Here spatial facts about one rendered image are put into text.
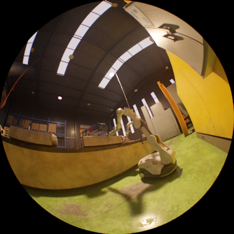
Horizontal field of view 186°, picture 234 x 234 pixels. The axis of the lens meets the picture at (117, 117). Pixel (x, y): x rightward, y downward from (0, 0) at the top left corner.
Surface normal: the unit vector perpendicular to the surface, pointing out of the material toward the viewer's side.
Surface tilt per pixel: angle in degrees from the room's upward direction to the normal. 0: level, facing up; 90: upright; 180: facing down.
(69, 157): 90
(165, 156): 90
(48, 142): 80
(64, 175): 90
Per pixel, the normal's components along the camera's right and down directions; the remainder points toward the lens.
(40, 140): 0.60, -0.59
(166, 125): -0.73, -0.14
